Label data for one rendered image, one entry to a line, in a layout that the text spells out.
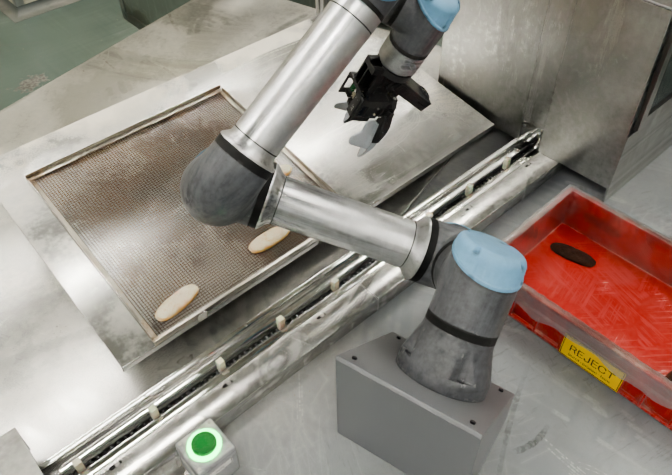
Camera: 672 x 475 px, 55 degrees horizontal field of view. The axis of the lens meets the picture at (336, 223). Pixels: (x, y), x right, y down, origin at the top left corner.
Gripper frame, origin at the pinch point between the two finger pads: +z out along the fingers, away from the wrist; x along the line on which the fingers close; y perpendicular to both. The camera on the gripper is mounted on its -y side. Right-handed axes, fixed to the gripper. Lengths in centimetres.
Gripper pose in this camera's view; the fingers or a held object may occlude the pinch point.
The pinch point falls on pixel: (356, 135)
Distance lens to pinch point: 129.6
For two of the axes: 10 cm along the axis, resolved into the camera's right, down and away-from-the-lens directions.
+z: -4.1, 5.3, 7.4
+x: 3.2, 8.5, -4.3
